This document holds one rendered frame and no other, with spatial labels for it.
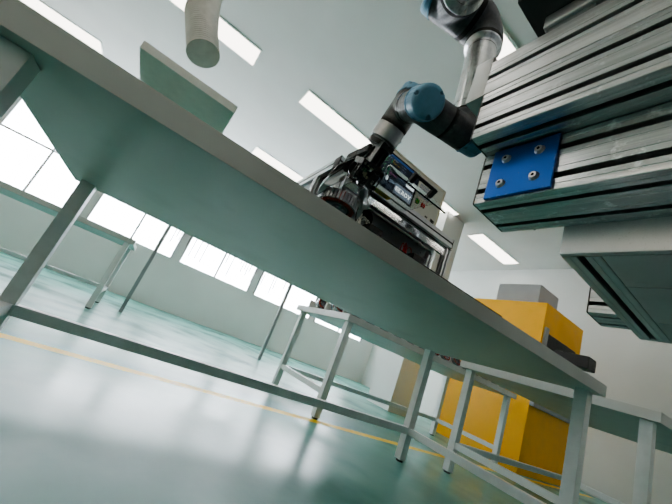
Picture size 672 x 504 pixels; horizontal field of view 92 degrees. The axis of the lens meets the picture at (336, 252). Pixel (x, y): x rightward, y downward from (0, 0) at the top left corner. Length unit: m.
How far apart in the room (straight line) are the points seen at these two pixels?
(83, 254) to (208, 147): 6.73
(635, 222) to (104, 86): 0.79
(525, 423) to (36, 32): 4.61
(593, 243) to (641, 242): 0.05
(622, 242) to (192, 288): 7.16
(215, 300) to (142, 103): 6.86
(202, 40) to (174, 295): 5.89
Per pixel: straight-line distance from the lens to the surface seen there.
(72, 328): 1.59
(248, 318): 7.66
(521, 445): 4.59
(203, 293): 7.40
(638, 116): 0.52
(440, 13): 1.08
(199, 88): 1.50
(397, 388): 5.15
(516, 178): 0.52
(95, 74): 0.72
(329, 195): 0.85
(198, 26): 2.07
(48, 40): 0.74
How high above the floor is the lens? 0.44
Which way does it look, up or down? 16 degrees up
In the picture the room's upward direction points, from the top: 22 degrees clockwise
